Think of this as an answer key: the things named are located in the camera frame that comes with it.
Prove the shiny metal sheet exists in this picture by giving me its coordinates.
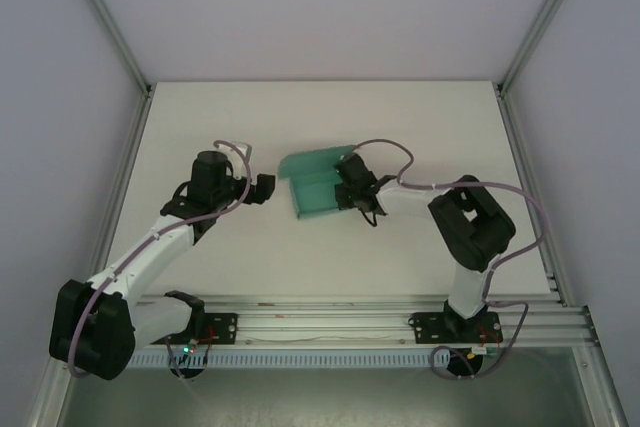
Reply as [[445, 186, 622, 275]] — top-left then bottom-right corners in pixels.
[[52, 365, 601, 427]]

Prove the aluminium table side rail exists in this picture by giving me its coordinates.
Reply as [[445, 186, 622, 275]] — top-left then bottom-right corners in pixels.
[[79, 89, 155, 309], [494, 86, 571, 307]]

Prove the aluminium mounting rail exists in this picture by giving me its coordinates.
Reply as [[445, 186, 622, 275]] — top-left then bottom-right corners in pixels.
[[55, 296, 600, 348]]

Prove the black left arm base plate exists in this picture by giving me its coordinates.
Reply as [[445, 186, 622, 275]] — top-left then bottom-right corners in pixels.
[[189, 311, 239, 345]]

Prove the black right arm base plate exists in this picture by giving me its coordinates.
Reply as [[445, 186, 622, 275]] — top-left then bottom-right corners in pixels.
[[408, 311, 501, 346]]

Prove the grey slotted cable duct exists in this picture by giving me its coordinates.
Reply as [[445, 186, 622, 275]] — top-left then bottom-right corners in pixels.
[[127, 351, 501, 369]]

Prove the aluminium frame post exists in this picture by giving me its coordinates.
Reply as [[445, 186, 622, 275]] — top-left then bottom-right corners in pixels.
[[497, 0, 596, 93], [62, 0, 153, 96]]

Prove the black round cable grommet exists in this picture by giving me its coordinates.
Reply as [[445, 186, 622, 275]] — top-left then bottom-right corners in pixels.
[[169, 364, 206, 381], [446, 346, 485, 379]]

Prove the aluminium lower frame bar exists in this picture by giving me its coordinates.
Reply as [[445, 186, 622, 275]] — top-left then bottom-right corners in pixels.
[[27, 354, 76, 427], [574, 346, 629, 427]]

